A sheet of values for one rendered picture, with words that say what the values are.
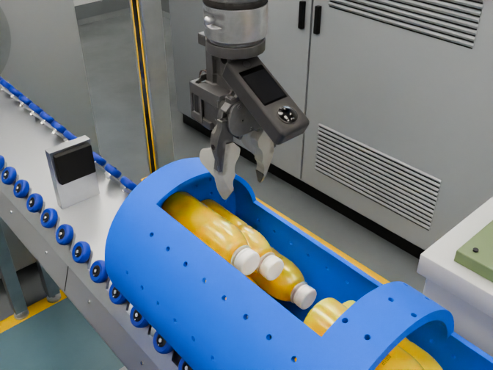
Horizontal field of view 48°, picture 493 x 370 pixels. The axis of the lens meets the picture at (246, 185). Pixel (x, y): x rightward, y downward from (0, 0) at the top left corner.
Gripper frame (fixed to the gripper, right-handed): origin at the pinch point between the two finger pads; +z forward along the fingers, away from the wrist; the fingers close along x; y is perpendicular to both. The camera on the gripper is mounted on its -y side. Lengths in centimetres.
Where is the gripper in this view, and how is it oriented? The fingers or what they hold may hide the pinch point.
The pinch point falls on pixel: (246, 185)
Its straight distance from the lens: 76.2
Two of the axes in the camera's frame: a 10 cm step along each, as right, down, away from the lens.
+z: 0.0, 8.3, 5.6
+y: -6.6, -4.3, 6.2
